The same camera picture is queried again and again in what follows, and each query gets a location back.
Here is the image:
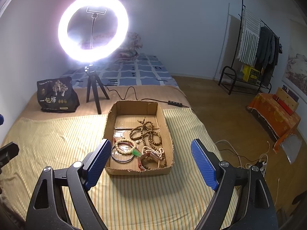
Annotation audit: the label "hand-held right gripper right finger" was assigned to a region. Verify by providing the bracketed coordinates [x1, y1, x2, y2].
[191, 138, 280, 230]

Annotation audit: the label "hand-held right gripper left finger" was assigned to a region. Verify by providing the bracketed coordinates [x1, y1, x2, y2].
[26, 138, 112, 230]

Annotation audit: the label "cream bead bracelet green pendant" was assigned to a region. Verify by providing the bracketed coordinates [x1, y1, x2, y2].
[114, 137, 143, 158]

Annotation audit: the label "red woven watch strap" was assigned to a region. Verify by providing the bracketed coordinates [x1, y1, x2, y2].
[137, 149, 160, 171]

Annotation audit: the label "cardboard box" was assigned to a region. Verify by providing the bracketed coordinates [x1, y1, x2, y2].
[104, 100, 174, 176]

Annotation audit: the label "silver bangle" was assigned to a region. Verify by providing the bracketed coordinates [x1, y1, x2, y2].
[111, 145, 135, 165]

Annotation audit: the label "bed with tan sheet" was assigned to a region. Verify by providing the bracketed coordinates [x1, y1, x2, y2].
[14, 84, 193, 125]

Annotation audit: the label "striped yellow cloth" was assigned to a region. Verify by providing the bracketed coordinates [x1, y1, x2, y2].
[0, 107, 239, 230]

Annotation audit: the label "white power strip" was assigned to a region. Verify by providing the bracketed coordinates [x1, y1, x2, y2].
[249, 160, 268, 173]

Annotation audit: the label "black snack bag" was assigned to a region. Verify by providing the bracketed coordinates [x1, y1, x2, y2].
[36, 77, 80, 113]

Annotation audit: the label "black tripod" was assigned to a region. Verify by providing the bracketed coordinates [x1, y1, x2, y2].
[84, 64, 110, 115]

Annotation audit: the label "orange covered low table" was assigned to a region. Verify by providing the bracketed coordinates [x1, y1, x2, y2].
[248, 93, 302, 154]

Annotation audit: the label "clear plastic sheet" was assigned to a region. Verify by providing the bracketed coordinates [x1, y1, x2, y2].
[279, 134, 303, 165]

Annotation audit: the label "black clothes rack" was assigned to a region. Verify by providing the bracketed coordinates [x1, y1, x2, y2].
[217, 0, 281, 95]

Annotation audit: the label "long red box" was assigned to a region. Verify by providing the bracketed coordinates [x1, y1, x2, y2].
[272, 94, 295, 116]

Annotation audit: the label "yellow box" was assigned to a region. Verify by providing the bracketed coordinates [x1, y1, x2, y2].
[242, 64, 261, 83]

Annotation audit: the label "light wooden board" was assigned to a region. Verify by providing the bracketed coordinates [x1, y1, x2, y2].
[275, 87, 300, 112]

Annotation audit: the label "phone clamp on stem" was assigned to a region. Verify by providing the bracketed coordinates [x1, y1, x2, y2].
[86, 6, 107, 50]

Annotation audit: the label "dark hanging clothes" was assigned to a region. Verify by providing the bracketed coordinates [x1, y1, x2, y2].
[254, 26, 283, 77]

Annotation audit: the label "striped grey towel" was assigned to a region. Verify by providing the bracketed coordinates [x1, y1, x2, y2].
[236, 6, 262, 64]

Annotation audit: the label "white cables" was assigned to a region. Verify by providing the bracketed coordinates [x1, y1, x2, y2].
[214, 140, 274, 171]

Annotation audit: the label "brown wooden bead necklace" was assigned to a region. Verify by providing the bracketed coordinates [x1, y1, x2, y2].
[129, 116, 162, 153]

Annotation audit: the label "black power cable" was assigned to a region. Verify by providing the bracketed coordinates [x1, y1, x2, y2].
[105, 86, 193, 109]

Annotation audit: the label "white ring light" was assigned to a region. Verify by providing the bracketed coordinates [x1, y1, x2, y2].
[58, 0, 134, 62]

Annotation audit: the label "wall poster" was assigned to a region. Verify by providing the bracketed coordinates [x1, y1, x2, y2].
[281, 45, 307, 92]

